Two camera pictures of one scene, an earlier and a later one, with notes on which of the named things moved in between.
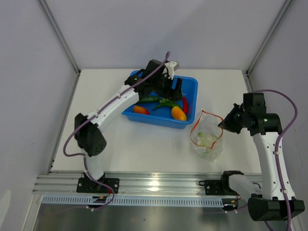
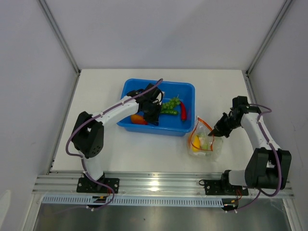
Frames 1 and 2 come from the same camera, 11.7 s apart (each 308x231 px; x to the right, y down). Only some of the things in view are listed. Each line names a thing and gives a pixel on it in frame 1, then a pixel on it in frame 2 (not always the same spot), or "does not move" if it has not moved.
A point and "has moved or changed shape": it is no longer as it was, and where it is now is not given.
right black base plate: (215, 187) does not move
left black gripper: (174, 95) → (154, 120)
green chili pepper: (169, 104) → (169, 112)
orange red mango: (138, 109) has moved or changed shape
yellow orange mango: (177, 113) → (197, 146)
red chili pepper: (185, 105) → (183, 111)
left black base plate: (85, 185) does not move
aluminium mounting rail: (137, 183) does not move
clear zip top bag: (206, 136) has moved or changed shape
